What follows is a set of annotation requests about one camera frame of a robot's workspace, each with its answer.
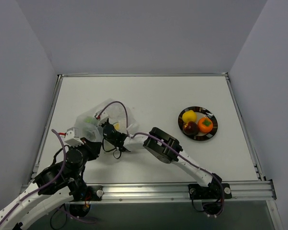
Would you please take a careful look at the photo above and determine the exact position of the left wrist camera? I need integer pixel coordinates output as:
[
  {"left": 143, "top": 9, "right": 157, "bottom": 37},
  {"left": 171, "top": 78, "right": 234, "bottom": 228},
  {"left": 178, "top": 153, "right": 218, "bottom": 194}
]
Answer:
[{"left": 64, "top": 127, "right": 83, "bottom": 147}]

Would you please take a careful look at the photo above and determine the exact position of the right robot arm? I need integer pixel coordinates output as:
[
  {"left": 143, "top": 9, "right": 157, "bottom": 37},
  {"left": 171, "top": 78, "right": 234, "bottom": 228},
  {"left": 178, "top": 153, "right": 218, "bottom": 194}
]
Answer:
[{"left": 101, "top": 121, "right": 222, "bottom": 198}]

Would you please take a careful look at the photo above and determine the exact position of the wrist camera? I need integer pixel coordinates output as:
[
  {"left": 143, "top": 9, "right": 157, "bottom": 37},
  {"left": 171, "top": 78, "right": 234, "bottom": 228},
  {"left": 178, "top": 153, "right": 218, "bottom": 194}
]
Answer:
[
  {"left": 64, "top": 127, "right": 83, "bottom": 147},
  {"left": 94, "top": 111, "right": 109, "bottom": 126}
]

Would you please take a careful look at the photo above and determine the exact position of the dark red fake fruit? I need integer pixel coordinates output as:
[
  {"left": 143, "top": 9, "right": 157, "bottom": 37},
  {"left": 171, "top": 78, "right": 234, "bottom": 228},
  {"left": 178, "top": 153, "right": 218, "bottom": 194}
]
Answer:
[{"left": 182, "top": 121, "right": 199, "bottom": 136}]

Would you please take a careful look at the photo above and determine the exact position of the black rimmed plate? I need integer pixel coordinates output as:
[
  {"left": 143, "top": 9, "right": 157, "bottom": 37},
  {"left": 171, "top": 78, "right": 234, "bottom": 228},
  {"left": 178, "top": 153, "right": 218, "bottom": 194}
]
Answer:
[{"left": 178, "top": 106, "right": 218, "bottom": 141}]

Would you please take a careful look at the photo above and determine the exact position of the green fake fruit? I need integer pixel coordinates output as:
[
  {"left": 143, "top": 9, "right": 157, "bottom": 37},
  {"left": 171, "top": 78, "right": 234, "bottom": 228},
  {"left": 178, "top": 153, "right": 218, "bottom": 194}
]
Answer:
[{"left": 84, "top": 116, "right": 98, "bottom": 126}]

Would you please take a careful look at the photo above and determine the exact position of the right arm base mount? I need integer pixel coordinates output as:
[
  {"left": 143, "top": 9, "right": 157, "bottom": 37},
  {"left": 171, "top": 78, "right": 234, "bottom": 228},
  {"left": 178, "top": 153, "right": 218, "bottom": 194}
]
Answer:
[{"left": 188, "top": 183, "right": 232, "bottom": 216}]

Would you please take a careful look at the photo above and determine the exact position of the orange fake fruit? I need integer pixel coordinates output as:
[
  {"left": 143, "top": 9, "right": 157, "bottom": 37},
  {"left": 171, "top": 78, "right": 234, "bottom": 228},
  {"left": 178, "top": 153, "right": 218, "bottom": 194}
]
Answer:
[{"left": 197, "top": 117, "right": 213, "bottom": 134}]

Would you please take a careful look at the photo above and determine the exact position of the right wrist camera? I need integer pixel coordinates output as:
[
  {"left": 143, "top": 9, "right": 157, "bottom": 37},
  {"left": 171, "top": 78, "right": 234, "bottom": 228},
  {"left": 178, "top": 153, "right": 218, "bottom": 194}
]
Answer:
[{"left": 94, "top": 111, "right": 109, "bottom": 126}]

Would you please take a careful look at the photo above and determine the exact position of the aluminium front rail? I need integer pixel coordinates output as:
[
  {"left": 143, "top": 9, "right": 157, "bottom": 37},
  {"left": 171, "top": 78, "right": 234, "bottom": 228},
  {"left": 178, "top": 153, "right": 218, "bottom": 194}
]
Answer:
[{"left": 21, "top": 181, "right": 277, "bottom": 204}]

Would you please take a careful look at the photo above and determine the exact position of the translucent plastic bag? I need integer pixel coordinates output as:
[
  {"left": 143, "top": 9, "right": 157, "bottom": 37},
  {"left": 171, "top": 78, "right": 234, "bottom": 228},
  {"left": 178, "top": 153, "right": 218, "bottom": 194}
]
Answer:
[{"left": 74, "top": 99, "right": 139, "bottom": 141}]

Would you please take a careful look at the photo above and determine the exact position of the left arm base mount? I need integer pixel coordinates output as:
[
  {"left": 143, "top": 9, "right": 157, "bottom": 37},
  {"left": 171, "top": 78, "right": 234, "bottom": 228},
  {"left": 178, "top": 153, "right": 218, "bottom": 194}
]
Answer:
[{"left": 68, "top": 185, "right": 104, "bottom": 218}]

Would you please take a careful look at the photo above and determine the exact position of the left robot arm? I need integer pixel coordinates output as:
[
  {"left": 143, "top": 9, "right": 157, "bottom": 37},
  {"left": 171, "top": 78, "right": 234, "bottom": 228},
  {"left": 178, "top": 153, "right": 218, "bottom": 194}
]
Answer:
[{"left": 0, "top": 138, "right": 102, "bottom": 230}]

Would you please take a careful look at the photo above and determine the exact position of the yellow fake lemon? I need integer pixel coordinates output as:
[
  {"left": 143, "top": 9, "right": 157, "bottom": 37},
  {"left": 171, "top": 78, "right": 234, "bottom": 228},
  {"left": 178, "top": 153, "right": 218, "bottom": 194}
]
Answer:
[{"left": 182, "top": 110, "right": 197, "bottom": 124}]

